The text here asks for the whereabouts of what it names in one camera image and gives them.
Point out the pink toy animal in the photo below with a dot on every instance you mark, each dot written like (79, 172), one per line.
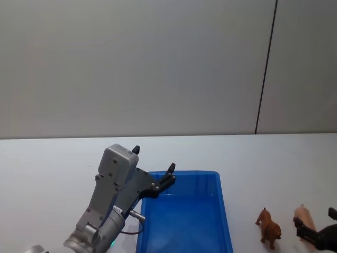
(305, 214)

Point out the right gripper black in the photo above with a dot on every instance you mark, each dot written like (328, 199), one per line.
(329, 237)

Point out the blue plastic bin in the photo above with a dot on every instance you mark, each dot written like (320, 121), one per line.
(184, 216)

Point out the brown toy animal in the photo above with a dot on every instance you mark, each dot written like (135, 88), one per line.
(269, 228)

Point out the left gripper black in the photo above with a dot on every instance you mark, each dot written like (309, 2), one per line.
(139, 184)

